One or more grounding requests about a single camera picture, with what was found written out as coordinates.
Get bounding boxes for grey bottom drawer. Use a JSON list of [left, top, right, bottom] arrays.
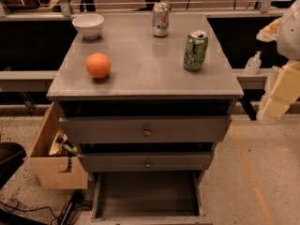
[[91, 172, 213, 225]]

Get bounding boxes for grey drawer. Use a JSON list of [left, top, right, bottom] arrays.
[[59, 116, 232, 143], [91, 172, 213, 225], [79, 152, 213, 173]]

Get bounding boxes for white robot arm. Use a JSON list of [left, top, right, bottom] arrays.
[[256, 0, 300, 122]]

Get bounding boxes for grey top drawer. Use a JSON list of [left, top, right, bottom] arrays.
[[59, 116, 232, 143]]

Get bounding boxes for grey drawer cabinet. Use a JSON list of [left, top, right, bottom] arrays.
[[46, 12, 245, 225]]

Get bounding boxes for grey middle drawer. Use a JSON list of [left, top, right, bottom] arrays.
[[79, 152, 213, 173]]

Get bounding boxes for clear sanitizer bottle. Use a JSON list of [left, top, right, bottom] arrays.
[[245, 51, 262, 75]]

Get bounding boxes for green soda can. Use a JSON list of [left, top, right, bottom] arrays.
[[184, 30, 208, 71]]

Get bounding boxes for white soda can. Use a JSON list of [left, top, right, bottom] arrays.
[[152, 2, 169, 38]]

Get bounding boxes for orange ball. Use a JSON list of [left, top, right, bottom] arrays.
[[85, 52, 111, 79]]

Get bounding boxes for white ceramic bowl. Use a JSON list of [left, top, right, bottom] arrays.
[[72, 14, 104, 39]]

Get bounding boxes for crumpled items in box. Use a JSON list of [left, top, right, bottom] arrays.
[[49, 130, 78, 157]]

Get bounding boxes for wooden box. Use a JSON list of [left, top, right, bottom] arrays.
[[29, 104, 88, 189]]

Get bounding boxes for black chair edge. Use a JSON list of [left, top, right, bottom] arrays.
[[0, 142, 26, 189]]

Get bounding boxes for black floor cables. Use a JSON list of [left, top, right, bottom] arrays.
[[0, 188, 94, 225]]

